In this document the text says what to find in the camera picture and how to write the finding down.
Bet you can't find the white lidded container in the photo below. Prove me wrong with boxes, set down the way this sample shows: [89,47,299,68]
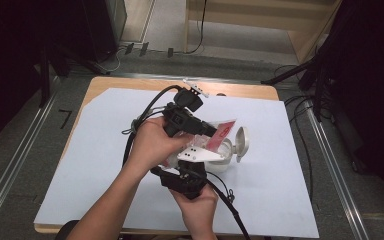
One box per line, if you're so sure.
[204,125,250,174]

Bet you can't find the wooden table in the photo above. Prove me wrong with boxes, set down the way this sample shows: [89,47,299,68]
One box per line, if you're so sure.
[33,75,280,235]

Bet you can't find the white paper sheet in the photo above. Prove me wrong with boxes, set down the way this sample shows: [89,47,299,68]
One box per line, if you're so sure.
[33,87,320,238]

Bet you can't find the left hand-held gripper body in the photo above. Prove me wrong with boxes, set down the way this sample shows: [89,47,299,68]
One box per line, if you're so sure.
[161,78,210,138]

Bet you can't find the black cabinet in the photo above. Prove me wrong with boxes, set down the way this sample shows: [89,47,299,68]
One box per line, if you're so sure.
[81,0,128,63]

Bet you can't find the black stand leg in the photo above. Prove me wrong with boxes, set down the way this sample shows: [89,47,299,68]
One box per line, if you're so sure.
[39,43,111,108]
[261,56,334,123]

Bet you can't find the person's right hand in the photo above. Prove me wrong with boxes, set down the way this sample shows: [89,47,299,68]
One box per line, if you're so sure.
[169,184,219,234]

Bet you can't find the black hanging cable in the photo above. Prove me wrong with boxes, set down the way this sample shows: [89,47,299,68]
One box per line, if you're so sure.
[183,0,208,55]

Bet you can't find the red and white refill pouch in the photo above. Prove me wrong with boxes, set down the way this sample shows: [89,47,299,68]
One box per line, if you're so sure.
[166,119,238,168]

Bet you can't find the metal floor rail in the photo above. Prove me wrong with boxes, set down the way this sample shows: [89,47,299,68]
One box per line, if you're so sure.
[304,99,369,240]
[0,76,59,231]

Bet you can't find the person's dark clothing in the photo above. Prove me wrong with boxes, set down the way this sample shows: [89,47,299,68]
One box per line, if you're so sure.
[54,219,81,240]

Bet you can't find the white floor cable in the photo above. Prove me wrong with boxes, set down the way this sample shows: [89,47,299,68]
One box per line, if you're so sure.
[96,46,128,74]

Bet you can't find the person's left hand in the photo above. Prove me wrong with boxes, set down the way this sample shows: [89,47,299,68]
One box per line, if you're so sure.
[123,117,193,178]

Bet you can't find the left hand-held gripper cable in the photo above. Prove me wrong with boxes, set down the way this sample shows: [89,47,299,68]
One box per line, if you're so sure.
[121,84,184,168]

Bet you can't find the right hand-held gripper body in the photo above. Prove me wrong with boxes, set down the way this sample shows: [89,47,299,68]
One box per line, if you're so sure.
[159,146,226,200]

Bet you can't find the black floor cables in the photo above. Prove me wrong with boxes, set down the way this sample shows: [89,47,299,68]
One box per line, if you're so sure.
[274,64,316,204]

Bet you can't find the wooden shelf unit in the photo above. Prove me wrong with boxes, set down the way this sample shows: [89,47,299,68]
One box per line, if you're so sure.
[184,0,343,64]

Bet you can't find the dark curtain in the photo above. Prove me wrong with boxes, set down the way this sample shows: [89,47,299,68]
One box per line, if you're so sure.
[333,0,384,214]
[0,0,51,154]

